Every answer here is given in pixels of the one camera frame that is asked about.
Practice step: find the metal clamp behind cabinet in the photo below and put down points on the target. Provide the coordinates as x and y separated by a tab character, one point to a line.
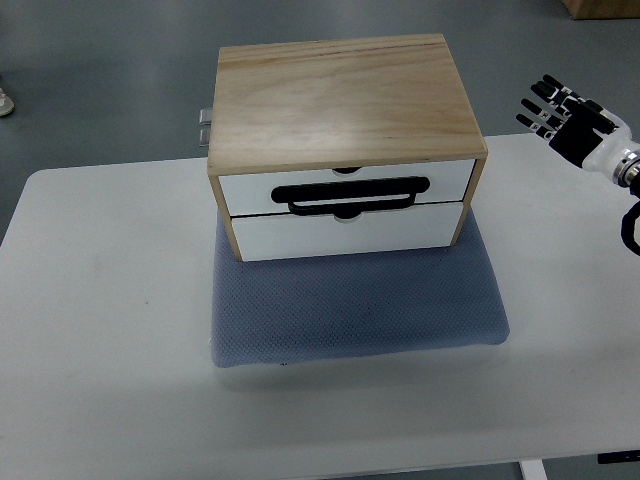
205	118

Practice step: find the white lower drawer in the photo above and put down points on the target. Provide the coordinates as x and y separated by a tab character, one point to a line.
288	236

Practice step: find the white shoe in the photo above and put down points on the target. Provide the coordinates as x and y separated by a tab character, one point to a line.
7	105

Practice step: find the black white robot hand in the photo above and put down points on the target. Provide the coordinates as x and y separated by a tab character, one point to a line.
582	132

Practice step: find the wooden drawer cabinet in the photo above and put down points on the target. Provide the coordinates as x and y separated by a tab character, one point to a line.
341	105

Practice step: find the blue-grey foam cushion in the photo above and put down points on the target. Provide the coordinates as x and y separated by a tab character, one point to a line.
318	308

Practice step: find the cardboard box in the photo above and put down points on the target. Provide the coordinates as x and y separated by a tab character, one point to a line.
602	9

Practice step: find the black table control panel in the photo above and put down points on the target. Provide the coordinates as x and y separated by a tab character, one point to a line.
618	457

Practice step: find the white drawer black handle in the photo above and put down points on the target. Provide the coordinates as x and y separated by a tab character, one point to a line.
250	194

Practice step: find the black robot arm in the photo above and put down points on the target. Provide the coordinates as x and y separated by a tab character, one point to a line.
628	222

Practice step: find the white table leg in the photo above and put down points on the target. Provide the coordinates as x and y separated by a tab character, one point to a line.
533	470

